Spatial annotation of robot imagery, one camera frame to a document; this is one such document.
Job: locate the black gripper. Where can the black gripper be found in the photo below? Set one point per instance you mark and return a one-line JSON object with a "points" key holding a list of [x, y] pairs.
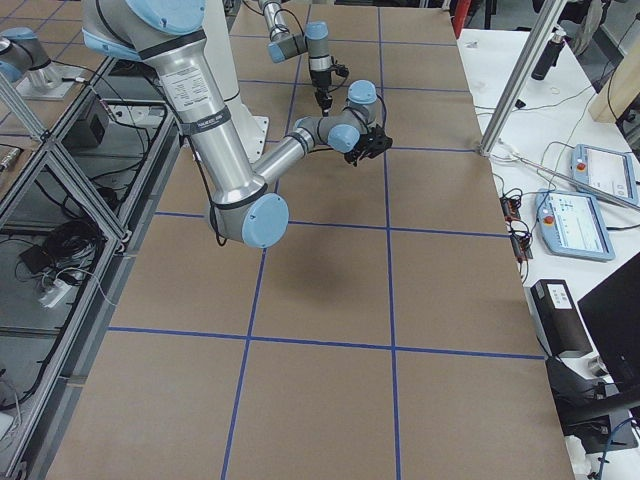
{"points": [[361, 147], [320, 80]]}

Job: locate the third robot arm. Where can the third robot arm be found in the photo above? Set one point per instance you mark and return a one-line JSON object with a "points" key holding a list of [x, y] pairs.
{"points": [[25, 61]]}

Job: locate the teach pendant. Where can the teach pendant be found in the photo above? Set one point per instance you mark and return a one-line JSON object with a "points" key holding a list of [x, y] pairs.
{"points": [[572, 225], [606, 170]]}

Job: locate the small circuit board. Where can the small circuit board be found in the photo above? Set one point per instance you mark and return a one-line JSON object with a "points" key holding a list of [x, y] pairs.
{"points": [[519, 232]]}

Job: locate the black box with label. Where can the black box with label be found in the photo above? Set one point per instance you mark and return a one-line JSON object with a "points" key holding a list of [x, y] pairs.
{"points": [[561, 324]]}

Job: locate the black monitor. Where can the black monitor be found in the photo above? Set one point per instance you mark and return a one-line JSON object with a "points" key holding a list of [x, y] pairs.
{"points": [[610, 312]]}

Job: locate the far teach pendant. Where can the far teach pendant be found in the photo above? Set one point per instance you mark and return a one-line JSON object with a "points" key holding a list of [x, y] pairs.
{"points": [[606, 170]]}

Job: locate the aluminium frame rack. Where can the aluminium frame rack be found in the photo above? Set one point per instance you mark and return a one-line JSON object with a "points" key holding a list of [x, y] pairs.
{"points": [[74, 206]]}

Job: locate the white power strip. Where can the white power strip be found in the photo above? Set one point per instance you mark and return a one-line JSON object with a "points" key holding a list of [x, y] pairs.
{"points": [[54, 293]]}

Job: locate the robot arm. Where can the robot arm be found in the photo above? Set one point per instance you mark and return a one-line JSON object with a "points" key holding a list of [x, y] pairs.
{"points": [[313, 40], [187, 44]]}

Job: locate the aluminium frame post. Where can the aluminium frame post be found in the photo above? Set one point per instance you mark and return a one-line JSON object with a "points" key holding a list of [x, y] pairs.
{"points": [[530, 53]]}

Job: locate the near teach pendant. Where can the near teach pendant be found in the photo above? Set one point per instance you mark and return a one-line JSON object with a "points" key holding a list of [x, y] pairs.
{"points": [[572, 225]]}

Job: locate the black thermos bottle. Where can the black thermos bottle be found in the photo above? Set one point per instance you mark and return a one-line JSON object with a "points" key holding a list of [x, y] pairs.
{"points": [[550, 54]]}

